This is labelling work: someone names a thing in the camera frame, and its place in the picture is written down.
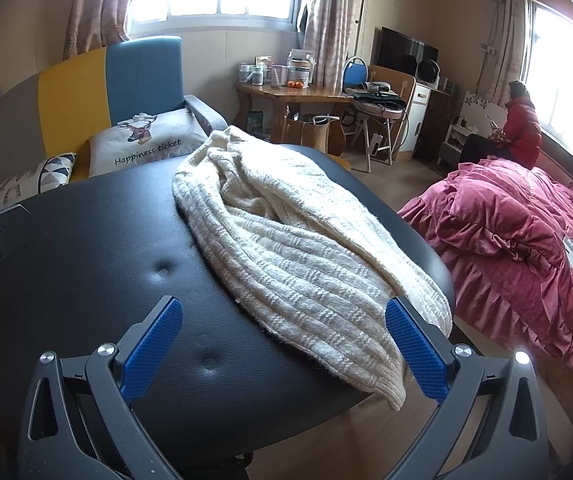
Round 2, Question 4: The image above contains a grey deer print pillow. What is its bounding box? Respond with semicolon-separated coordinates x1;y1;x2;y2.
88;108;210;178

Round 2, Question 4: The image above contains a cream knitted sweater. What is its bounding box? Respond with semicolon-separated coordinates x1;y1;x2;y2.
172;126;453;411

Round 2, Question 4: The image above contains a wooden desk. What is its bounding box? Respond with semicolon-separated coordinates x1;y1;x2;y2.
235;82;362;156

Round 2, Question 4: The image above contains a group of storage jars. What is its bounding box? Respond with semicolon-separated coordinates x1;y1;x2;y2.
239;49;316;89

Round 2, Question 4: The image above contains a black television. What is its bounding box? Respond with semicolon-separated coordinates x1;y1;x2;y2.
374;26;440;78

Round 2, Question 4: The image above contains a small white dresser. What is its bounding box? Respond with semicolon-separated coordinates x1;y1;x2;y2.
439;91;510;166

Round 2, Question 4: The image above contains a grey yellow blue sofa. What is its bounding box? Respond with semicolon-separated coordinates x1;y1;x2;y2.
0;36;230;196

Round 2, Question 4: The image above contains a blue folding chair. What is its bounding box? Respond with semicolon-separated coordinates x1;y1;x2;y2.
343;56;371;88

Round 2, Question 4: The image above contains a wooden board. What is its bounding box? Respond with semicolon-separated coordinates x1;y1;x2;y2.
369;65;416;111

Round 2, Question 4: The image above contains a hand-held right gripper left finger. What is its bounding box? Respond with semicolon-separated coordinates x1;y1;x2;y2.
16;296;187;480

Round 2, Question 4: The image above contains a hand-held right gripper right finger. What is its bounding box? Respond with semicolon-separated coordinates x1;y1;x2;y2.
385;296;550;480

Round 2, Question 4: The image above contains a beige patterned curtain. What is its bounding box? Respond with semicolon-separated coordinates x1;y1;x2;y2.
299;0;367;96
64;0;140;61
487;0;537;106

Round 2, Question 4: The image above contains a brown paper bag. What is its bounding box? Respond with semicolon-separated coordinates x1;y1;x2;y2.
286;114;340;153

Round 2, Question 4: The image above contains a pink ruffled quilt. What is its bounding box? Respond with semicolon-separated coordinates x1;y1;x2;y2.
399;157;573;391

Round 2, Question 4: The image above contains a folding stool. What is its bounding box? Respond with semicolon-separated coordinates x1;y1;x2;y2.
351;90;410;166

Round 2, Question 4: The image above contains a white cabinet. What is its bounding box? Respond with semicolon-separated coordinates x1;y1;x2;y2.
407;82;435;153

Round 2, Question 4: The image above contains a white triangle print pillow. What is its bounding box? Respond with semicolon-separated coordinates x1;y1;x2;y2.
0;152;78;212

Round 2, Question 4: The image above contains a black padded table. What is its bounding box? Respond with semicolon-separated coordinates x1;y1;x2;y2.
0;144;457;461

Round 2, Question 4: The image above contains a white round fan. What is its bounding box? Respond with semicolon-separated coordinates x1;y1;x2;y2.
417;58;441;83

